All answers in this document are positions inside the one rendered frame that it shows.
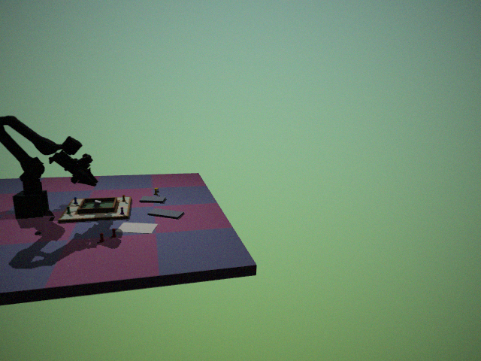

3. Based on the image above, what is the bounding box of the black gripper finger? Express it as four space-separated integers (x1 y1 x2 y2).
78 172 96 187
87 167 98 183

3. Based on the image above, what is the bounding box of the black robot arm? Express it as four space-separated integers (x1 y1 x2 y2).
0 115 92 195

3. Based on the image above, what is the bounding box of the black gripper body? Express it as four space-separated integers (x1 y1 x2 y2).
63 158 90 184

